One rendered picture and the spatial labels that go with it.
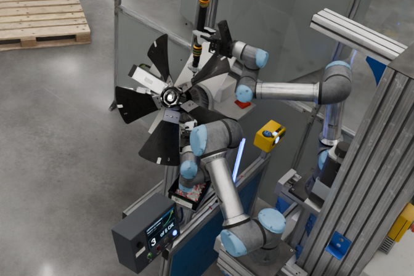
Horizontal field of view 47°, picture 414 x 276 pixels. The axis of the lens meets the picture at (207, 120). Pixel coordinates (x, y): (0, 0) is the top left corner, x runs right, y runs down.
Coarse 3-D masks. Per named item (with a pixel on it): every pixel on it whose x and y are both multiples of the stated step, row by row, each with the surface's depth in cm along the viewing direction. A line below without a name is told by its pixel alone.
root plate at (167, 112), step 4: (164, 112) 252; (168, 112) 253; (172, 112) 254; (176, 112) 255; (164, 116) 252; (168, 116) 253; (176, 116) 255; (164, 120) 252; (168, 120) 253; (172, 120) 254; (176, 120) 255
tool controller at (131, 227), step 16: (144, 208) 191; (160, 208) 190; (176, 208) 195; (128, 224) 184; (144, 224) 183; (160, 224) 189; (176, 224) 198; (128, 240) 178; (144, 240) 184; (160, 240) 192; (128, 256) 184; (144, 256) 187
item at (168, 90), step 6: (168, 90) 250; (174, 90) 249; (162, 96) 250; (168, 96) 250; (174, 96) 248; (180, 96) 246; (186, 96) 257; (162, 102) 250; (168, 102) 248; (174, 102) 248; (174, 108) 250
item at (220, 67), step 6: (210, 60) 254; (216, 60) 249; (222, 60) 246; (228, 60) 244; (204, 66) 255; (210, 66) 249; (216, 66) 246; (222, 66) 243; (228, 66) 241; (198, 72) 255; (204, 72) 248; (210, 72) 245; (216, 72) 243; (222, 72) 241; (228, 72) 239; (192, 78) 254; (198, 78) 248; (204, 78) 245; (192, 84) 247
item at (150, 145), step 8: (160, 128) 252; (168, 128) 253; (176, 128) 255; (152, 136) 251; (160, 136) 252; (168, 136) 253; (176, 136) 255; (144, 144) 251; (152, 144) 251; (160, 144) 252; (168, 144) 253; (176, 144) 255; (144, 152) 251; (152, 152) 251; (160, 152) 252; (168, 152) 253; (176, 152) 254; (152, 160) 252; (176, 160) 254
